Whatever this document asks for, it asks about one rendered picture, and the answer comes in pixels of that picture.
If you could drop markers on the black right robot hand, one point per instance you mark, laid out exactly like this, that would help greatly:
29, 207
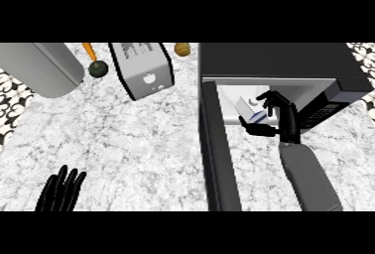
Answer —
286, 119

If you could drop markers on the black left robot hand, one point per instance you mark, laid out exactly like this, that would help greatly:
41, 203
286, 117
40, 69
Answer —
60, 193

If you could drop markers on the white blue milk carton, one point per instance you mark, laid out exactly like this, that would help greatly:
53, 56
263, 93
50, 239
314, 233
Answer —
251, 110

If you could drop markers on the black microwave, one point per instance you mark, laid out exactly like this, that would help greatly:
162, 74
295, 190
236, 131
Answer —
292, 71

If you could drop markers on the dark grey microwave door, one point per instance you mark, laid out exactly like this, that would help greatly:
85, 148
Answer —
218, 149

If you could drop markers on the brown potato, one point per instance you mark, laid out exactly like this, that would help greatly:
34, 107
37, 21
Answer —
181, 49

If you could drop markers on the silver toaster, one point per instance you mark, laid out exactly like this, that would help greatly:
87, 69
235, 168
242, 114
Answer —
145, 69

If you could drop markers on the grey rounded appliance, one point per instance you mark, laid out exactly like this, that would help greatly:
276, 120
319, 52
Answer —
41, 67

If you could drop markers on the dark green avocado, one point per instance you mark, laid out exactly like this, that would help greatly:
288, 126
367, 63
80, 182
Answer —
97, 69

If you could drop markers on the orange carrot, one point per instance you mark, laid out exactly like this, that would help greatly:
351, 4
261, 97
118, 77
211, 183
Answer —
90, 51

